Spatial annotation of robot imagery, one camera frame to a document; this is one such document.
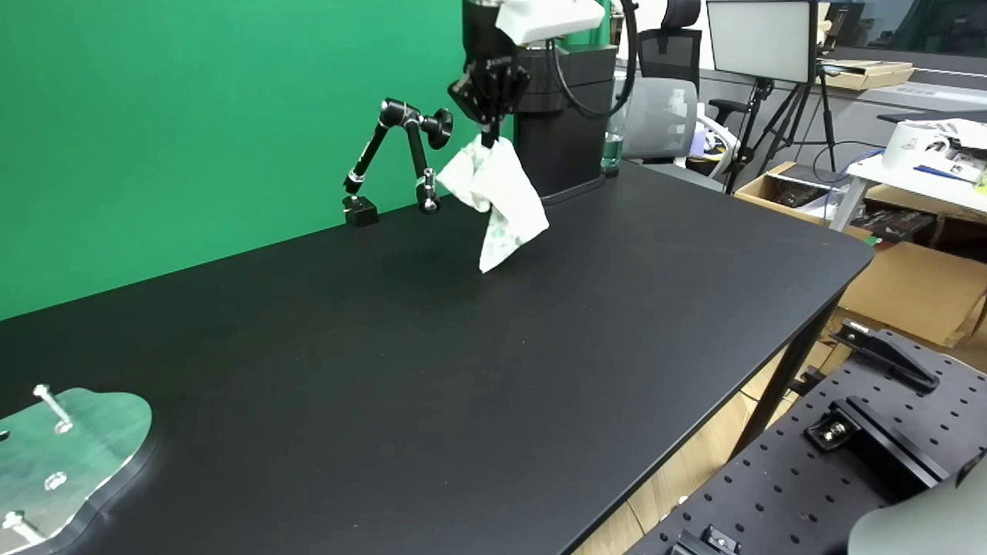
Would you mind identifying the black tripod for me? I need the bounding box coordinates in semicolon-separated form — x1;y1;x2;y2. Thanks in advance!
723;76;844;199

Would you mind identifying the long black angled bracket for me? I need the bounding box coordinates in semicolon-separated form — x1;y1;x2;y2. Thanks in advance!
834;319;945;395

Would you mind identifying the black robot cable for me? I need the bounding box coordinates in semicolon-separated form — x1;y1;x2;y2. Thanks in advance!
553;0;641;124

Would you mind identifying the white side table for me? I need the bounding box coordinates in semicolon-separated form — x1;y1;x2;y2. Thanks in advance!
827;153;987;226

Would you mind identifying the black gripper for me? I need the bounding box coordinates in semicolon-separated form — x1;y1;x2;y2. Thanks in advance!
446;53;533;153

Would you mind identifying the black table leg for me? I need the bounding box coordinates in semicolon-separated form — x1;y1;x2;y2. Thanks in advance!
730;305;834;457

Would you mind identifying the white board panel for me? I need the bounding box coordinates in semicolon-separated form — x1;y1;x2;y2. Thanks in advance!
704;0;827;86

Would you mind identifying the black perforated breadboard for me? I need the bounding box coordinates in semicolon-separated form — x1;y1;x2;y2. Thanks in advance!
627;346;987;555

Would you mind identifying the open cardboard box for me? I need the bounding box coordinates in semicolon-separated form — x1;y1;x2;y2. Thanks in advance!
730;159;858;228

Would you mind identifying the black office chair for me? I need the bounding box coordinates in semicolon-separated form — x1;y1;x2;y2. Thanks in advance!
633;0;708;100

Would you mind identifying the black clamp block on breadboard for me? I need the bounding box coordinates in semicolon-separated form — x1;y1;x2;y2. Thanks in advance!
698;524;743;555

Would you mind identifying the large closed cardboard box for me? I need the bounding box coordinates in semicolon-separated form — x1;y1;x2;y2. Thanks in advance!
836;238;987;355

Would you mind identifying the grey rounded object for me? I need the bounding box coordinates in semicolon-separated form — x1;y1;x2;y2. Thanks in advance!
844;478;987;555

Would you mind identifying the flat box on shelf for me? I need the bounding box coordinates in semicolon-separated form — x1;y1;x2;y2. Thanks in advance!
820;57;917;96

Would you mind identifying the white cloth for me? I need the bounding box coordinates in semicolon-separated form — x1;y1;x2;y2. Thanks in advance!
432;137;553;279

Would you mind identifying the green backdrop curtain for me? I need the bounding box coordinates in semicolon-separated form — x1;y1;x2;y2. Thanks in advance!
0;0;487;323

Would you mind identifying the black articulated stand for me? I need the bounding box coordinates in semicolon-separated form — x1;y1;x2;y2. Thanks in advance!
338;96;458;228

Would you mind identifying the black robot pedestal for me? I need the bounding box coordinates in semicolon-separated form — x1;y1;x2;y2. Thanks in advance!
510;43;619;201

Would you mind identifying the grey office chair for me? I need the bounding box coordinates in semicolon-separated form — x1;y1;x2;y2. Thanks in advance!
615;76;704;166

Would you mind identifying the black bracket with silver bolt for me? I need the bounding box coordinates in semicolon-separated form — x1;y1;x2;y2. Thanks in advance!
802;395;951;494

